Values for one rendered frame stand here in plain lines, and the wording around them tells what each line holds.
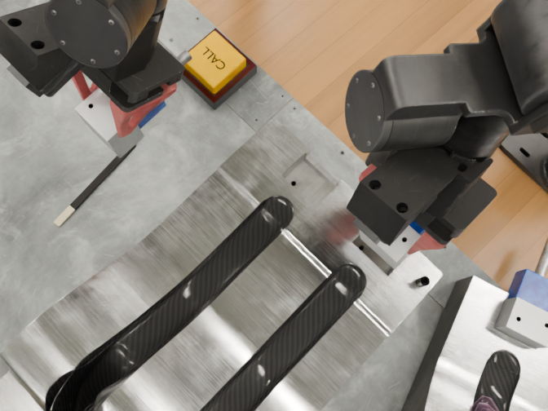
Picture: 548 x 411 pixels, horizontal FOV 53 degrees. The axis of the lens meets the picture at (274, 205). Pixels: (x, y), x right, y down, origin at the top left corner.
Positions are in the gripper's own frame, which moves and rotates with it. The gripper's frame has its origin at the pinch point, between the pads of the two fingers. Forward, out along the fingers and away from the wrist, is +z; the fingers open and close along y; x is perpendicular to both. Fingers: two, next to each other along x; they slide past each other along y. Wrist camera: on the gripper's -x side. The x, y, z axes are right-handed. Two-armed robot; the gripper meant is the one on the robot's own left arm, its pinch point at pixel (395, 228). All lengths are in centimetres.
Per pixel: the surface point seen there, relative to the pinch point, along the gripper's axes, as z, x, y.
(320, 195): 6.8, 2.1, -9.6
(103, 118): -0.3, -14.3, -27.7
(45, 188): 17.1, -18.4, -35.6
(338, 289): 8.5, -4.6, -0.4
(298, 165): 6.0, 2.5, -13.8
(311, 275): 8.0, -5.9, -3.5
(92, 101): -0.7, -14.0, -29.9
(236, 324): 11.3, -14.6, -5.4
